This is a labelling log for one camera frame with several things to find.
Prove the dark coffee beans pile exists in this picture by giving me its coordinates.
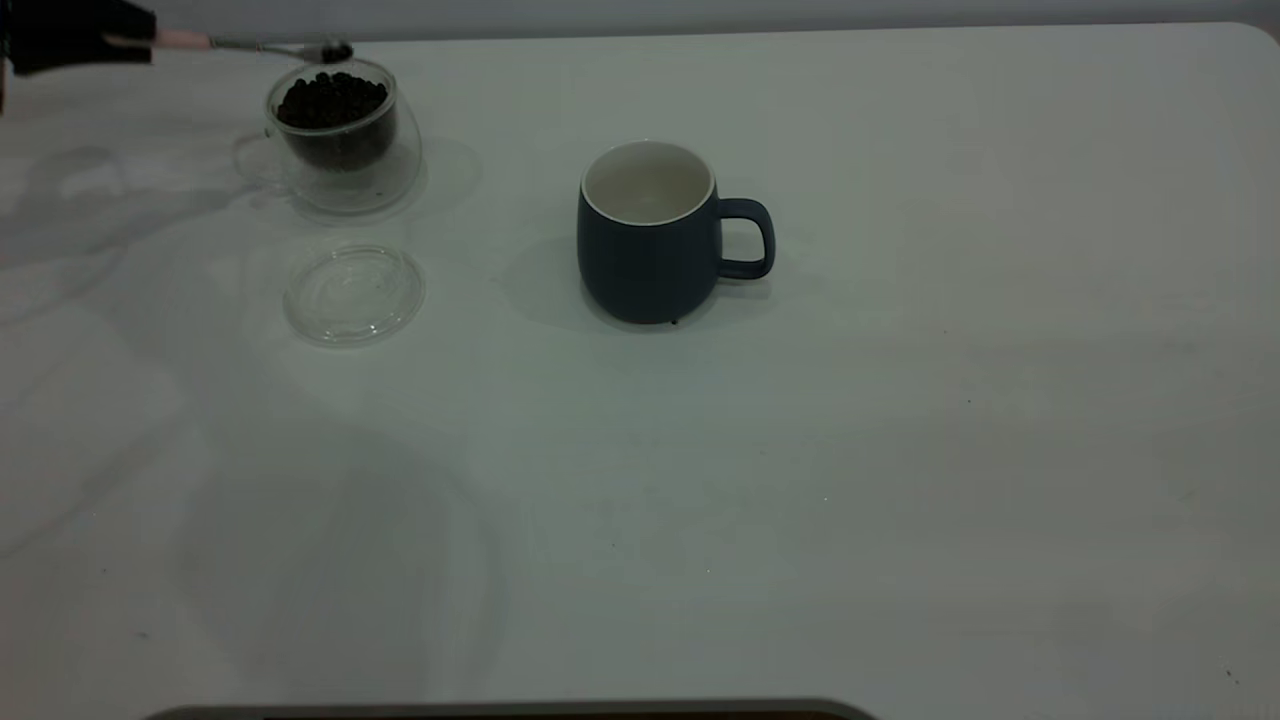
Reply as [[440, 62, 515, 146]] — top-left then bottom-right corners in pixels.
[[277, 70, 398, 171]]

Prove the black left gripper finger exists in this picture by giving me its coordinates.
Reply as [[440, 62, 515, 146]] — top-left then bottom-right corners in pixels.
[[8, 42, 153, 77], [98, 0, 157, 41]]

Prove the clear round glass lid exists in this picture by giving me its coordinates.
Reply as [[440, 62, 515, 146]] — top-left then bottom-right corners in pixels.
[[283, 243, 426, 348]]

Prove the dark blue-grey ceramic mug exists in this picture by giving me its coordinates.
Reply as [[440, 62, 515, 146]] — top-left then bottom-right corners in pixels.
[[576, 141, 776, 326]]

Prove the clear double-wall glass cup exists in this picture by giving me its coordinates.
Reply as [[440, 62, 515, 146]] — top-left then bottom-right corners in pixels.
[[232, 57, 423, 216]]

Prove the pink handled metal spoon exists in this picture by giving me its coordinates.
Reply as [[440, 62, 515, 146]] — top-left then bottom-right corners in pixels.
[[150, 30, 356, 66]]

